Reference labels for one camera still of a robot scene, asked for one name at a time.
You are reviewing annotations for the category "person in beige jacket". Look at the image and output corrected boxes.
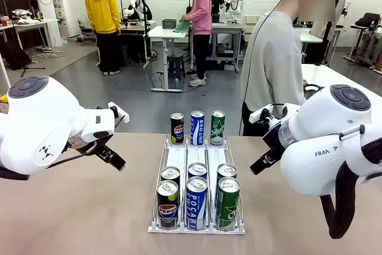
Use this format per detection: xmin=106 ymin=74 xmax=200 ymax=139
xmin=310 ymin=0 xmax=347 ymax=64

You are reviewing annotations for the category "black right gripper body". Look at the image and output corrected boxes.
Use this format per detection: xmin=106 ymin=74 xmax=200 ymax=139
xmin=261 ymin=122 xmax=289 ymax=161

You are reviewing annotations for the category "blue Korean print display can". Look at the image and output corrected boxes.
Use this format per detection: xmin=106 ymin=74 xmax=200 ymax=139
xmin=190 ymin=110 xmax=206 ymax=146

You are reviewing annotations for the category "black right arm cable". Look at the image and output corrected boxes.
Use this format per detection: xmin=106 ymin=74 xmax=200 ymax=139
xmin=321 ymin=140 xmax=382 ymax=239

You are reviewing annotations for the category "large white rounded table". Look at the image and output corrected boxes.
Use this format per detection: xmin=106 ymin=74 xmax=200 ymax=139
xmin=300 ymin=63 xmax=382 ymax=109

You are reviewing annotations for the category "black stool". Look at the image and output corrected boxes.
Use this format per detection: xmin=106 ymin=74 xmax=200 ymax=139
xmin=167 ymin=54 xmax=186 ymax=82

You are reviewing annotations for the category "cluttered white desk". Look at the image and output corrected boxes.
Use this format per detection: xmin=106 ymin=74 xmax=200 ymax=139
xmin=0 ymin=19 xmax=60 ymax=54

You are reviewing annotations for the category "black floor tripod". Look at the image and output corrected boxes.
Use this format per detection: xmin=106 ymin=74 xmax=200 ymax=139
xmin=0 ymin=39 xmax=46 ymax=77

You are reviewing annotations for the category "small black Pepsi display can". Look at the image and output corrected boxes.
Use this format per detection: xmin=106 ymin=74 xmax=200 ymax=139
xmin=170 ymin=112 xmax=185 ymax=145

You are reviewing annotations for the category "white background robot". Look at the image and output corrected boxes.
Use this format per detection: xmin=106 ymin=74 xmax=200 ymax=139
xmin=225 ymin=0 xmax=247 ymax=19
xmin=124 ymin=0 xmax=144 ymax=20

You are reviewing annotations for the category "blue Pocari Sweat can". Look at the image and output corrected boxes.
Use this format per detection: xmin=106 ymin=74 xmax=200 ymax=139
xmin=185 ymin=176 xmax=209 ymax=231
xmin=187 ymin=162 xmax=208 ymax=182

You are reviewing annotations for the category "green cloth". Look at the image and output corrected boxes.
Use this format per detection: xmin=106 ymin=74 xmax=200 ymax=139
xmin=172 ymin=20 xmax=192 ymax=33

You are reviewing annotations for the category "clear acrylic can rack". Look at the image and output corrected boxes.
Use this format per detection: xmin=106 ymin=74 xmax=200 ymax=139
xmin=147 ymin=134 xmax=246 ymax=235

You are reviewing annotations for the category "green soda can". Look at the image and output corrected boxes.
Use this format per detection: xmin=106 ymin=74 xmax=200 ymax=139
xmin=215 ymin=177 xmax=241 ymax=231
xmin=216 ymin=163 xmax=238 ymax=182

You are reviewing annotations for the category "green Chilsung display can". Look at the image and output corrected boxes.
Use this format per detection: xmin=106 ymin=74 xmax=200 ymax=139
xmin=210 ymin=110 xmax=226 ymax=146

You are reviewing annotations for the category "person in grey sweater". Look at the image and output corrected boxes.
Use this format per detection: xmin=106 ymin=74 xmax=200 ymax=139
xmin=240 ymin=0 xmax=337 ymax=137

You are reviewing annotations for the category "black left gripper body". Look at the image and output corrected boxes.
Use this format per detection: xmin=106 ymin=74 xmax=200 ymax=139
xmin=67 ymin=132 xmax=114 ymax=157

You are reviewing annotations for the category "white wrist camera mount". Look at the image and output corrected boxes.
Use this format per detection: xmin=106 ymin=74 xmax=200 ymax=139
xmin=249 ymin=104 xmax=283 ymax=125
xmin=107 ymin=102 xmax=130 ymax=124

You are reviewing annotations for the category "white height-adjustable desk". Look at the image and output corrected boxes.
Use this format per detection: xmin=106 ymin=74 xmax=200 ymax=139
xmin=147 ymin=24 xmax=193 ymax=93

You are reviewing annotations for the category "person in pink hoodie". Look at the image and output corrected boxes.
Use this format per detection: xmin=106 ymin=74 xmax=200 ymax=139
xmin=181 ymin=0 xmax=213 ymax=87

